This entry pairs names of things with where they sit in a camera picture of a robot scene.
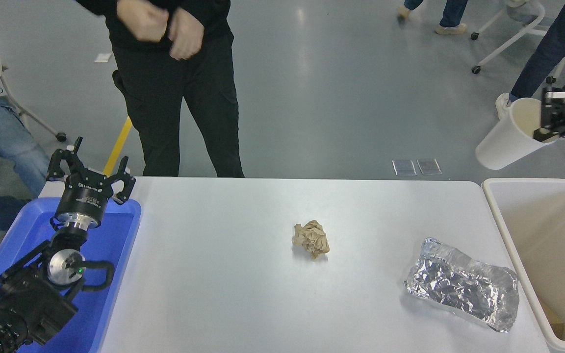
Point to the white paper cup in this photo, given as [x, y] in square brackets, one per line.
[503, 142]

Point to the person's left hand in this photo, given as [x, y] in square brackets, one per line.
[187, 34]

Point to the crumpled silver foil tray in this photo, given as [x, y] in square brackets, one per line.
[459, 284]

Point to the person's right hand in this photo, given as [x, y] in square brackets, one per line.
[142, 19]

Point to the white paper sheet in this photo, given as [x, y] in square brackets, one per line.
[103, 58]

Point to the crumpled tan paper ball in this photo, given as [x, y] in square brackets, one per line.
[311, 240]

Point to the blue plastic tray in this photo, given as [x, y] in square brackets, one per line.
[111, 245]

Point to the clear floor plate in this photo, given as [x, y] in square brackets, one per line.
[404, 167]
[429, 166]

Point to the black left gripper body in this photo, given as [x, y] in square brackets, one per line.
[82, 203]

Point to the large pale plastic bin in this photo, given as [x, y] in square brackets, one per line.
[547, 230]

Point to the white wheeled chair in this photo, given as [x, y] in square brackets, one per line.
[475, 69]
[60, 137]

